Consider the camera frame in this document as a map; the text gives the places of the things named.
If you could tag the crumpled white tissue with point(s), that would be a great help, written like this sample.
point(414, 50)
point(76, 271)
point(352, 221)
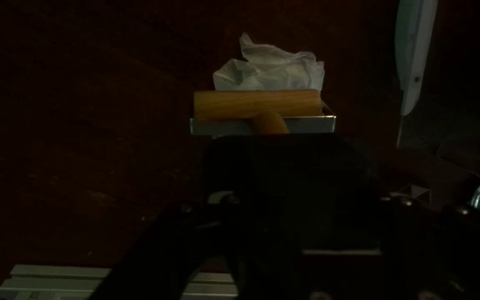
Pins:
point(274, 66)

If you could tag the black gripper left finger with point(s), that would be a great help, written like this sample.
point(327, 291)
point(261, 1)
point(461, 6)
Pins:
point(234, 193)

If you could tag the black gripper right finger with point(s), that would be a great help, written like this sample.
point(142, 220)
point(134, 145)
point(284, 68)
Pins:
point(334, 193)

